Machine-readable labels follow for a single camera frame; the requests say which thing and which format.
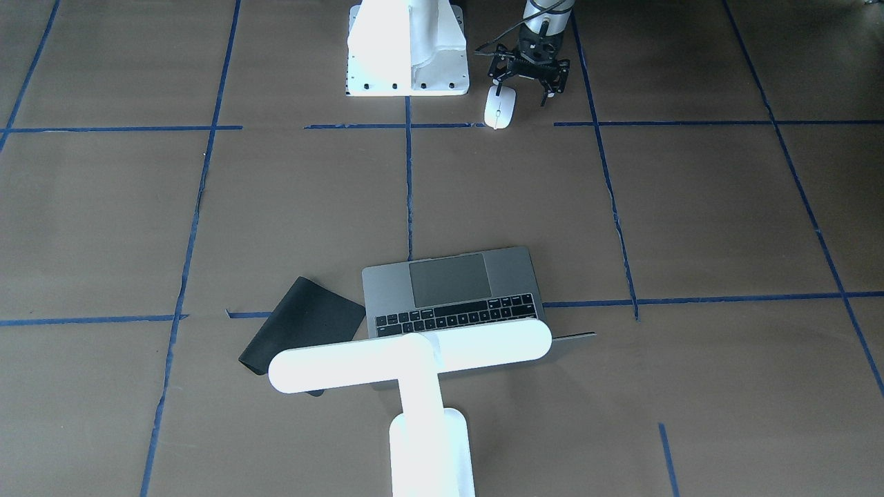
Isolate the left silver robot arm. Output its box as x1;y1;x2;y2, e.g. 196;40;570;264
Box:
476;1;575;107

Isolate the white desk lamp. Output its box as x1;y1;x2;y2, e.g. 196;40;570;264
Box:
268;318;552;496

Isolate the grey laptop computer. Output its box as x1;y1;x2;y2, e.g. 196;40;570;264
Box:
361;246;597;391

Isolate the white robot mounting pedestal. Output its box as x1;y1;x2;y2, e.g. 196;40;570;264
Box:
345;1;470;97

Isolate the white wireless mouse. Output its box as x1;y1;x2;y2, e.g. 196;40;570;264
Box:
483;84;517;130

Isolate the black mouse pad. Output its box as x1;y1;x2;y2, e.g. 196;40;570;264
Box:
238;276;366;376

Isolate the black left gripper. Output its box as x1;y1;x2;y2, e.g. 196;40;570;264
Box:
489;32;570;107

